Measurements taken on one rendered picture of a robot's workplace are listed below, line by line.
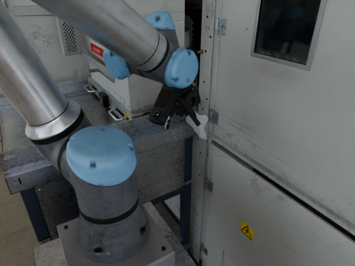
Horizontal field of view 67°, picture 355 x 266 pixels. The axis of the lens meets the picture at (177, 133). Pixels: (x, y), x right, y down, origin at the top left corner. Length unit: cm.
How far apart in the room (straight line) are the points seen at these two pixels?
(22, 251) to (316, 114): 166
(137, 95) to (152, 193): 43
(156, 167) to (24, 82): 68
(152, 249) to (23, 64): 41
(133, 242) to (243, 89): 52
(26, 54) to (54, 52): 102
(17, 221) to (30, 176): 118
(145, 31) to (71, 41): 86
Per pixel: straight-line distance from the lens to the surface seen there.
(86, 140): 49
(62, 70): 155
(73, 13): 40
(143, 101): 97
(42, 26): 151
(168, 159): 108
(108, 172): 46
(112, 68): 62
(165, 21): 66
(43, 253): 78
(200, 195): 126
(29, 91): 52
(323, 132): 69
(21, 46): 51
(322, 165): 72
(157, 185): 113
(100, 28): 42
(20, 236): 196
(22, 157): 90
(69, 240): 64
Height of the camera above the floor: 132
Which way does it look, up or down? 29 degrees down
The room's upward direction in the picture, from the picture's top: straight up
